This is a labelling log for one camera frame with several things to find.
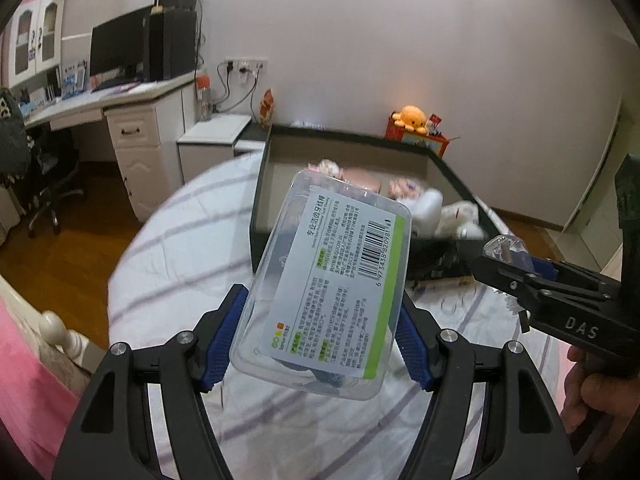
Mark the clear plastic box green label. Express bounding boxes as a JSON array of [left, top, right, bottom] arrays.
[[230, 169, 414, 402]]

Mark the red toy box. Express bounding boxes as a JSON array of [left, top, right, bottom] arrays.
[[384, 115, 462, 159]]

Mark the pink blanket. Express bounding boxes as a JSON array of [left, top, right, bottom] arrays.
[[0, 294, 82, 463]]

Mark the white hutch cabinet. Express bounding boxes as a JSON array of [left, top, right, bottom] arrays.
[[2, 0, 66, 89]]

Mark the white door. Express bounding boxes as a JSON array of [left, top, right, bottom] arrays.
[[564, 94, 640, 262]]

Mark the black computer tower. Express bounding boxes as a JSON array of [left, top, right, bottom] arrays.
[[147, 7, 199, 83]]

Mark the black office chair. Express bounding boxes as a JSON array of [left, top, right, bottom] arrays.
[[19, 124, 86, 237]]

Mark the orange-capped bottle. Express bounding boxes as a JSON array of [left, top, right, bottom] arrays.
[[195, 74, 214, 122]]

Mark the small pink block toy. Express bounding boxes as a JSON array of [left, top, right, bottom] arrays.
[[390, 177, 427, 202]]

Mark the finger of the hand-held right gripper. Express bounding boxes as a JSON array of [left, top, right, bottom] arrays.
[[529, 256, 622, 287], [472, 255, 622, 352]]

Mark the white wall outlet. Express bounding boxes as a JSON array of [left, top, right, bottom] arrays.
[[224, 57, 269, 75]]

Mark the person's right hand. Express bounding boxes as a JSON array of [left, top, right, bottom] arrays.
[[560, 345, 640, 441]]

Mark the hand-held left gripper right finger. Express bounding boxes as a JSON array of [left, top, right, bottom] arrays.
[[397, 292, 578, 480]]

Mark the white desk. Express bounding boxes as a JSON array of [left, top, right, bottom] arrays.
[[22, 66, 202, 224]]

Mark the blue white box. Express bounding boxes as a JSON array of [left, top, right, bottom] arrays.
[[59, 59, 89, 97]]

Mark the baby doll figure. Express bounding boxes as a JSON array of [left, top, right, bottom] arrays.
[[340, 166, 392, 197]]

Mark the red yellow ornament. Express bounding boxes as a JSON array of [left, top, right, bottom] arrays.
[[258, 88, 276, 129]]

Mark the orange octopus plush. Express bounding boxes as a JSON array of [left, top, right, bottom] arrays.
[[391, 105, 430, 134]]

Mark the cream bed footboard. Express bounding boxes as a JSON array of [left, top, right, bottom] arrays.
[[0, 274, 109, 377]]

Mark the white side cabinet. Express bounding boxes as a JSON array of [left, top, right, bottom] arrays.
[[176, 114, 254, 187]]

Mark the grey jacket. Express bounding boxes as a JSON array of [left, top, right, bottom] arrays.
[[0, 87, 32, 187]]

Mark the white round-headed figure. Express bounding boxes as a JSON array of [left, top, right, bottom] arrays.
[[437, 200, 484, 239]]

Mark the black computer monitor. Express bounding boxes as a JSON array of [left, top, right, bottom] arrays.
[[88, 5, 154, 79]]

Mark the dark green tray box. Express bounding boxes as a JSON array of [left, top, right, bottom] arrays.
[[248, 124, 497, 282]]

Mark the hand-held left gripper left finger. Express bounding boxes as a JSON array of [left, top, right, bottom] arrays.
[[59, 284, 251, 480]]

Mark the striped white tablecloth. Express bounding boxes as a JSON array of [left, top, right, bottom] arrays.
[[106, 152, 572, 480]]

